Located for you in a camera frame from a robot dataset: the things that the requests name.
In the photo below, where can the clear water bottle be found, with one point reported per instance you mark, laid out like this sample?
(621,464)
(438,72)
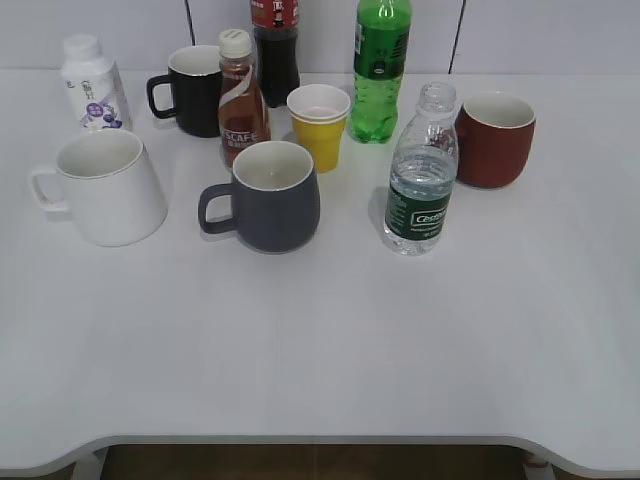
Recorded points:
(422,173)

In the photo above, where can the white ceramic mug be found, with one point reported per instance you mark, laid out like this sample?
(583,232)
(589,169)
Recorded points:
(106,181)

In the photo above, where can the grey ceramic mug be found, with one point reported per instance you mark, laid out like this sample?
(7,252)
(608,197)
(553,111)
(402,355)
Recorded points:
(275,198)

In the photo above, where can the red ceramic mug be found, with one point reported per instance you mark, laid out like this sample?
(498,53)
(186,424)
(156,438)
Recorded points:
(495,133)

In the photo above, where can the black ceramic mug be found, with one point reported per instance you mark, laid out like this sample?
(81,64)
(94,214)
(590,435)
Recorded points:
(195,78)

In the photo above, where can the yellow paper cup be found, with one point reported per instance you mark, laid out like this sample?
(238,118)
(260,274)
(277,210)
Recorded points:
(318,113)

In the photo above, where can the brown Nescafe coffee bottle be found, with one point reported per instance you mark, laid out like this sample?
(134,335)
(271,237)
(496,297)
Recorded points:
(242,113)

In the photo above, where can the green soda bottle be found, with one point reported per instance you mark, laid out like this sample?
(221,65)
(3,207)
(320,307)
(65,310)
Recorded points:
(382,32)

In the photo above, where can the dark cola bottle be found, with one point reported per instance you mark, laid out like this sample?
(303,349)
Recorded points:
(275,26)

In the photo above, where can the white yogurt drink carton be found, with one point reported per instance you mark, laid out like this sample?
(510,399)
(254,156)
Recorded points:
(93,85)

